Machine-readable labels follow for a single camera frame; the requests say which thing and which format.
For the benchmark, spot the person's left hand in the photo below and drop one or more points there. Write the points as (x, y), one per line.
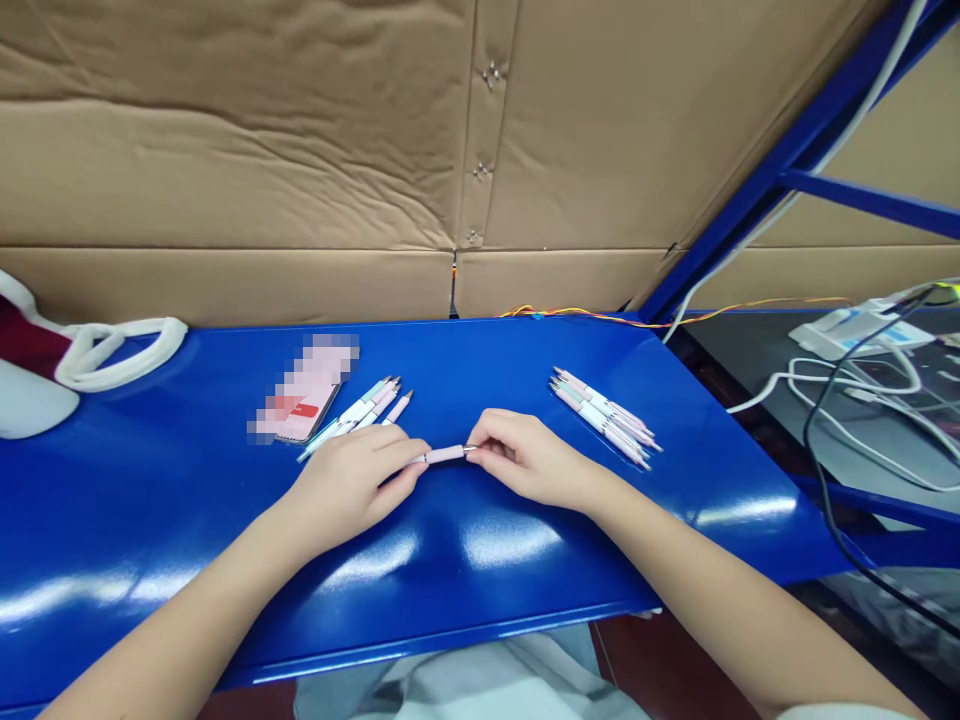
(345, 472)

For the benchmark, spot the person's right hand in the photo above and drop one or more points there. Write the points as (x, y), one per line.
(544, 461)

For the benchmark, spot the white pen with teal grip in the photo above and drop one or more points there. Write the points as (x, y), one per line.
(352, 412)

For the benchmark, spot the white pen with pink grip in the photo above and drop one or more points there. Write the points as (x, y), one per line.
(375, 409)

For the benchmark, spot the pile of pastel pens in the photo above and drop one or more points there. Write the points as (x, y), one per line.
(604, 416)

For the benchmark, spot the pink packet with red label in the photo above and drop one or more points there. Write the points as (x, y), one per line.
(300, 397)

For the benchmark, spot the person's body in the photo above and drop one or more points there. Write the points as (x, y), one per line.
(457, 679)

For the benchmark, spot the white and maroon cloth bag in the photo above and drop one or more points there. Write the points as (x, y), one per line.
(45, 367)

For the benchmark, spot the brown cardboard sheets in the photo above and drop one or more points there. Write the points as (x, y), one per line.
(300, 150)

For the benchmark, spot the white power strip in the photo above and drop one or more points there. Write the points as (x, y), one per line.
(862, 326)

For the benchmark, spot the blue metal shelf frame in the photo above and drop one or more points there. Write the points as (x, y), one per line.
(780, 180)

